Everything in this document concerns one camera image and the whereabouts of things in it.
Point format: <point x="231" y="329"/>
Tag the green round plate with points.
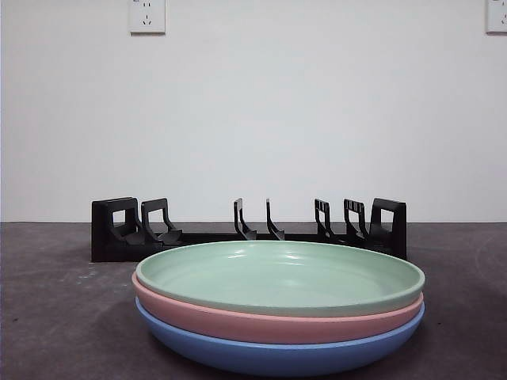
<point x="277" y="277"/>

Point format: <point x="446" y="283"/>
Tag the pink round plate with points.
<point x="237" y="322"/>

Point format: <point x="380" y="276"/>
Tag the blue round plate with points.
<point x="257" y="358"/>

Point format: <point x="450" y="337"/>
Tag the black plastic plate rack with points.
<point x="107" y="249"/>

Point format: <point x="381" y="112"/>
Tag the white wall socket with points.
<point x="497" y="16"/>
<point x="146" y="17"/>

